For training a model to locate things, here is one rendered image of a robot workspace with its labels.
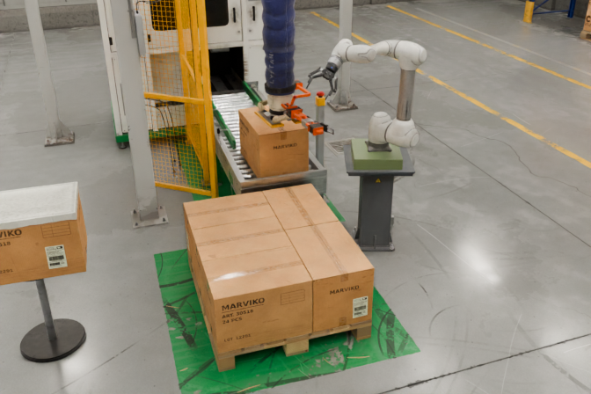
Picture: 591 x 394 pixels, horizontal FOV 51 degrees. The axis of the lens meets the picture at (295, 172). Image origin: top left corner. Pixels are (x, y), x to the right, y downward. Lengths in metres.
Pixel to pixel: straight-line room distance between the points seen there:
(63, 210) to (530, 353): 2.95
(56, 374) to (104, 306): 0.65
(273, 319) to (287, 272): 0.29
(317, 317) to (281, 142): 1.46
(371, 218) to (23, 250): 2.52
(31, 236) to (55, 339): 0.90
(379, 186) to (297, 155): 0.68
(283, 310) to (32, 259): 1.47
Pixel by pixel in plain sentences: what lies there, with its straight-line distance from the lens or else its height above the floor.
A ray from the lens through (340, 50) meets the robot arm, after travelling 3.91.
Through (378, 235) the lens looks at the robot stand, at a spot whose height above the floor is 0.13.
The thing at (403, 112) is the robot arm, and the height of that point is 1.19.
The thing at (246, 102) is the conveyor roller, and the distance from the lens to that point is 6.55.
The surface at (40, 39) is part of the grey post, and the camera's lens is 7.12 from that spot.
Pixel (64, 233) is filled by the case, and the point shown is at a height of 0.90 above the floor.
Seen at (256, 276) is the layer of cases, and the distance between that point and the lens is 3.76.
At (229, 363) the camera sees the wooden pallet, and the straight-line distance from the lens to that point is 3.93.
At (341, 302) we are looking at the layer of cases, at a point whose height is 0.34.
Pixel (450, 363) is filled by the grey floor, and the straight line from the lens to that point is 4.08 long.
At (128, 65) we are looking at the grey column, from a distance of 4.99.
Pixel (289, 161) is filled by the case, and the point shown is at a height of 0.69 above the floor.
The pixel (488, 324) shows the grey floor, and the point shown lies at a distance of 4.43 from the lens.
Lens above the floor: 2.73
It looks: 26 degrees down
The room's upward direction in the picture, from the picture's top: 1 degrees counter-clockwise
